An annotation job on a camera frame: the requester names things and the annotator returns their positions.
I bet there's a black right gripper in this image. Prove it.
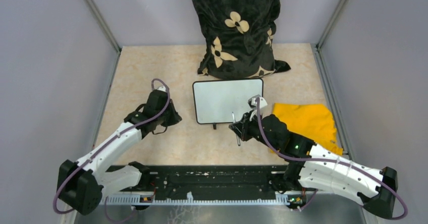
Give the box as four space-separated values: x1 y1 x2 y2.
230 109 280 151

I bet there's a white marker pen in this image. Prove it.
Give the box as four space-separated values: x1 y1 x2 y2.
231 112 241 147

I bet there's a white whiteboard black frame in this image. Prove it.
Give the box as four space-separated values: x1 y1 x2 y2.
192 78 264 125

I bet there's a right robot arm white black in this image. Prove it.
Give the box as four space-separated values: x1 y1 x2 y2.
229 111 398 219

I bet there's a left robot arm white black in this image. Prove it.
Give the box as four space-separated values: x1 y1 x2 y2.
52 86 182 215

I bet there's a yellow cloth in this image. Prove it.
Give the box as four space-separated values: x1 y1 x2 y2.
273 103 343 155

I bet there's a black floral pillow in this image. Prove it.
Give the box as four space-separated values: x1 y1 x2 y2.
192 0 291 80

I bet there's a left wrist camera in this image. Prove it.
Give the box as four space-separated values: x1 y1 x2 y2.
156 86 167 93

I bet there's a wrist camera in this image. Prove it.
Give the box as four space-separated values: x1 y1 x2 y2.
156 86 167 93
247 95 268 113

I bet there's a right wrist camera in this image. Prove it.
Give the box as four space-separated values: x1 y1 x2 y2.
247 95 268 113

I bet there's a white toothed cable rail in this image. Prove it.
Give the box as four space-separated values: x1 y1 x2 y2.
100 192 290 206

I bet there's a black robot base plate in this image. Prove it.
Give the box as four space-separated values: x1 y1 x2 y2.
122 165 308 201

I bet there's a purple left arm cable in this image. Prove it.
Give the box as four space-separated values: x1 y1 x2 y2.
52 78 171 224

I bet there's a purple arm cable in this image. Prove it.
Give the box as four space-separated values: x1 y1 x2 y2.
254 97 409 220
52 78 171 224

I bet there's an aluminium frame post left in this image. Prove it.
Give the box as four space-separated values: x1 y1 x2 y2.
84 0 122 54

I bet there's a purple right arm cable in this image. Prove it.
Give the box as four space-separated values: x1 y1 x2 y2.
254 97 409 220

